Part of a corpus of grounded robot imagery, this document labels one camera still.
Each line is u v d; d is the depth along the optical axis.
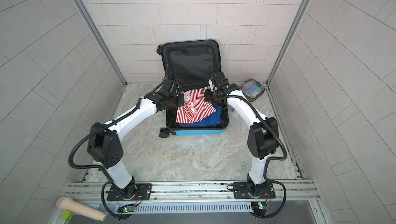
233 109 0.99
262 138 0.47
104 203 0.65
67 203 0.64
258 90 1.10
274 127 0.48
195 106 0.88
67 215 0.63
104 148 0.45
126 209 0.64
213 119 0.90
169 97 0.67
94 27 0.85
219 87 0.66
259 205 0.69
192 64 0.96
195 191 0.72
